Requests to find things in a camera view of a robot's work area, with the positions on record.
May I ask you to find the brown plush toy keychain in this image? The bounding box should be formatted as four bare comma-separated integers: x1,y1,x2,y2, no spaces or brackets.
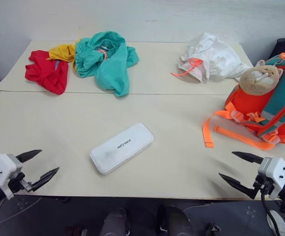
239,59,284,95

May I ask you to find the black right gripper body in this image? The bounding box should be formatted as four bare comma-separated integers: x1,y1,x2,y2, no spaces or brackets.
253,174,276,197

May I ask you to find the white shoe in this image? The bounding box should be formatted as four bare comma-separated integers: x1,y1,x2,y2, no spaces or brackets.
266,209,285,236

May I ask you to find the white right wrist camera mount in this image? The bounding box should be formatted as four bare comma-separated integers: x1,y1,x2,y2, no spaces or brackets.
258,157,285,200

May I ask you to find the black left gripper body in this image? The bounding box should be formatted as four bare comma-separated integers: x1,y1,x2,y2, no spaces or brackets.
8,172,34,195

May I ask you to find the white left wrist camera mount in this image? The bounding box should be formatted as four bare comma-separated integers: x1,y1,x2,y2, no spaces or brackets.
0,153,23,200

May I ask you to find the dark rounded shape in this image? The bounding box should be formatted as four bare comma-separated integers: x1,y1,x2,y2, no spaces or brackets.
100,207,131,236

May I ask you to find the red garment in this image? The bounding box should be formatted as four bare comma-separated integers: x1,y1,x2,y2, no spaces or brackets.
25,50,69,95

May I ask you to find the yellow garment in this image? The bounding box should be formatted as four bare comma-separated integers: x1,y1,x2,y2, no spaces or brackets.
46,39,82,74

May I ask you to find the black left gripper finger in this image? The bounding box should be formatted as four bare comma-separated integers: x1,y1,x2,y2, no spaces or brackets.
16,149,43,163
31,167,60,192

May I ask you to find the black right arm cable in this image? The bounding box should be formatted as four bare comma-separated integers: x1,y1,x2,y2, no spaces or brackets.
260,190,285,236

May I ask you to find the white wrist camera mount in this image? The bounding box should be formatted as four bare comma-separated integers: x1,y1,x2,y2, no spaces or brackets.
0,153,23,200
258,157,285,200

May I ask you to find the teal garment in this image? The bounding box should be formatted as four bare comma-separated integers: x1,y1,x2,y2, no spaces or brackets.
72,30,140,98

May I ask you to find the orange and teal backpack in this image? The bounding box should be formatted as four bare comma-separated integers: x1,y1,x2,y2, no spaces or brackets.
202,51,285,151

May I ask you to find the white garment with orange cord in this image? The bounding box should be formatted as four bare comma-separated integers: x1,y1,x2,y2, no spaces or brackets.
171,32,253,84

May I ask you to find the white rectangular case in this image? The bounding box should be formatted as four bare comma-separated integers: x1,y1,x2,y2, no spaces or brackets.
89,122,155,176

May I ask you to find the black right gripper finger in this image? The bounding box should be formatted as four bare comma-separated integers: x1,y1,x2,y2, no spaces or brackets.
218,173,258,200
231,151,265,165

